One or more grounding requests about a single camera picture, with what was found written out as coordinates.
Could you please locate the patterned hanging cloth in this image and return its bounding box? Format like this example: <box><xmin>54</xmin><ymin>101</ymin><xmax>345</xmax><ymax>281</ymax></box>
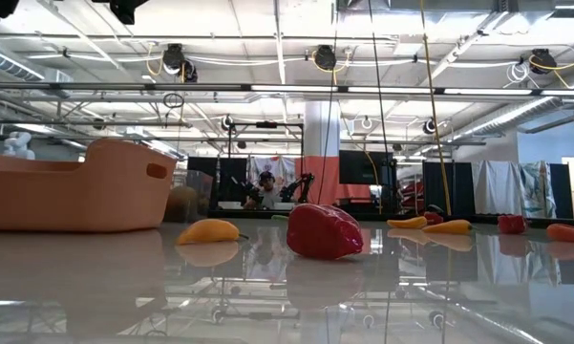
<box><xmin>518</xmin><ymin>160</ymin><xmax>559</xmax><ymax>220</ymax></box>

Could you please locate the white printed cloth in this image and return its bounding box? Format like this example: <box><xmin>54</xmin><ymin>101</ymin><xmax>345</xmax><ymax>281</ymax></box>
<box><xmin>246</xmin><ymin>155</ymin><xmax>298</xmax><ymax>192</ymax></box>

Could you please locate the grey translucent plastic basket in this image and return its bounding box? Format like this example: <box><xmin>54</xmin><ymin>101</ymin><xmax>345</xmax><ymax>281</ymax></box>
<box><xmin>161</xmin><ymin>169</ymin><xmax>215</xmax><ymax>224</ymax></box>

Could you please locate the white robot figure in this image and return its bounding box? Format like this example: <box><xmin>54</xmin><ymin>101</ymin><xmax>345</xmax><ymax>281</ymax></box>
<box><xmin>1</xmin><ymin>130</ymin><xmax>36</xmax><ymax>161</ymax></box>

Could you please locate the long yellow cable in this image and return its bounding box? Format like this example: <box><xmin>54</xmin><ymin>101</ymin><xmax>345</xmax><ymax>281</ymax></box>
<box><xmin>418</xmin><ymin>0</ymin><xmax>454</xmax><ymax>217</ymax></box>

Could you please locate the person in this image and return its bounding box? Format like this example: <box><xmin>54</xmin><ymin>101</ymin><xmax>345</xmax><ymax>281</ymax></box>
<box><xmin>242</xmin><ymin>170</ymin><xmax>287</xmax><ymax>211</ymax></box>

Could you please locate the black cable loop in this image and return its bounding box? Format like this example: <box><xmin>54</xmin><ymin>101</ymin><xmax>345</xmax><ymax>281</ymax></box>
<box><xmin>161</xmin><ymin>92</ymin><xmax>186</xmax><ymax>110</ymax></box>

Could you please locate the red cart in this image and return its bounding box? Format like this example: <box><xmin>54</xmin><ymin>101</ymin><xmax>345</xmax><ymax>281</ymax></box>
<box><xmin>398</xmin><ymin>180</ymin><xmax>425</xmax><ymax>212</ymax></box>

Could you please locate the dark blue panel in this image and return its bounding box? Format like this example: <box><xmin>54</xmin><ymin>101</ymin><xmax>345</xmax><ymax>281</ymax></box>
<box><xmin>548</xmin><ymin>162</ymin><xmax>574</xmax><ymax>220</ymax></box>

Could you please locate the black metal stand frame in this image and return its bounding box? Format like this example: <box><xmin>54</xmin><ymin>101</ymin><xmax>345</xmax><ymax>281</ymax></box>
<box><xmin>224</xmin><ymin>120</ymin><xmax>306</xmax><ymax>211</ymax></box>

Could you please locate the white curtain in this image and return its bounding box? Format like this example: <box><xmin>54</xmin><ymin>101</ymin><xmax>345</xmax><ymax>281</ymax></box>
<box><xmin>471</xmin><ymin>160</ymin><xmax>521</xmax><ymax>217</ymax></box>

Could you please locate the black monitor screen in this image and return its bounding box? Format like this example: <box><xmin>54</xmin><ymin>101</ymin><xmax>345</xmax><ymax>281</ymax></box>
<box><xmin>338</xmin><ymin>149</ymin><xmax>395</xmax><ymax>186</ymax></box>

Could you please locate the yellow lemon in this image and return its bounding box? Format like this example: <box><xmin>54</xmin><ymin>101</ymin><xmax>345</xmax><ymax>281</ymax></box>
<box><xmin>163</xmin><ymin>185</ymin><xmax>200</xmax><ymax>224</ymax></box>

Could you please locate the orange carrot toy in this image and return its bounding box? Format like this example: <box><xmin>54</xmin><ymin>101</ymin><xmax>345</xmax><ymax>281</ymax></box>
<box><xmin>546</xmin><ymin>223</ymin><xmax>574</xmax><ymax>245</ymax></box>

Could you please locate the white and red column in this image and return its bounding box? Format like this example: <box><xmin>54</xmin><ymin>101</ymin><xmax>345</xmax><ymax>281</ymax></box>
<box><xmin>303</xmin><ymin>98</ymin><xmax>341</xmax><ymax>206</ymax></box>

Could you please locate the silver ventilation duct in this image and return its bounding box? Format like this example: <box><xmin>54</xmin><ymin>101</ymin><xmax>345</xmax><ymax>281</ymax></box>
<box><xmin>451</xmin><ymin>97</ymin><xmax>567</xmax><ymax>140</ymax></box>
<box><xmin>0</xmin><ymin>43</ymin><xmax>47</xmax><ymax>83</ymax></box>

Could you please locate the small orange pepper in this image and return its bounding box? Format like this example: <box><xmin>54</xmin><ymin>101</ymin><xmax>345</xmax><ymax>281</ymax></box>
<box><xmin>386</xmin><ymin>215</ymin><xmax>429</xmax><ymax>230</ymax></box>
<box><xmin>421</xmin><ymin>219</ymin><xmax>474</xmax><ymax>236</ymax></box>
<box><xmin>175</xmin><ymin>218</ymin><xmax>249</xmax><ymax>247</ymax></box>

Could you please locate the long black cable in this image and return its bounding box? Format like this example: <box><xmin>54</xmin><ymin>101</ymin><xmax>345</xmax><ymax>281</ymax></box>
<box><xmin>366</xmin><ymin>0</ymin><xmax>395</xmax><ymax>214</ymax></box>
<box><xmin>316</xmin><ymin>0</ymin><xmax>341</xmax><ymax>206</ymax></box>

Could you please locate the orange plastic basket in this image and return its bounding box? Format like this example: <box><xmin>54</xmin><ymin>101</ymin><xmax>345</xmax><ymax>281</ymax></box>
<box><xmin>0</xmin><ymin>137</ymin><xmax>179</xmax><ymax>234</ymax></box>

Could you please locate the black partition panel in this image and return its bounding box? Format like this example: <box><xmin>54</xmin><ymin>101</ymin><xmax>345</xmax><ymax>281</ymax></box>
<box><xmin>186</xmin><ymin>156</ymin><xmax>248</xmax><ymax>204</ymax></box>
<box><xmin>421</xmin><ymin>161</ymin><xmax>477</xmax><ymax>217</ymax></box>

